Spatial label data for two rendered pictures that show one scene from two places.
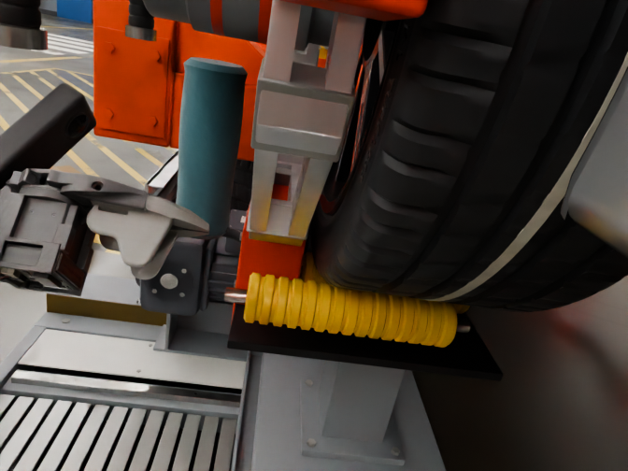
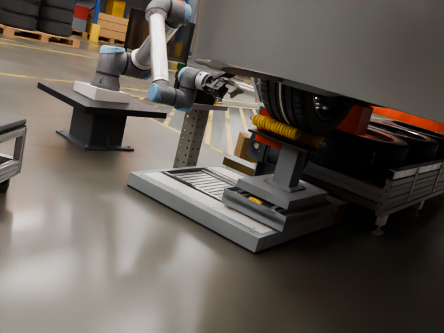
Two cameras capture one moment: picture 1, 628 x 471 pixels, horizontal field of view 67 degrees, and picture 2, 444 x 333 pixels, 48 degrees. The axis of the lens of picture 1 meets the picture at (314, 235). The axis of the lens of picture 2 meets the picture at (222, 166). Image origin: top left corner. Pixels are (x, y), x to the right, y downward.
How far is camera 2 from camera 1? 2.05 m
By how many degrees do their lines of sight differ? 40
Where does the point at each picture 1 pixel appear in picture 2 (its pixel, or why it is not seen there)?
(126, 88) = not seen: hidden behind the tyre
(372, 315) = (277, 125)
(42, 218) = (219, 83)
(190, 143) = not seen: hidden behind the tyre
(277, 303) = (258, 118)
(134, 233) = (230, 88)
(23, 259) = (215, 88)
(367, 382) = (285, 162)
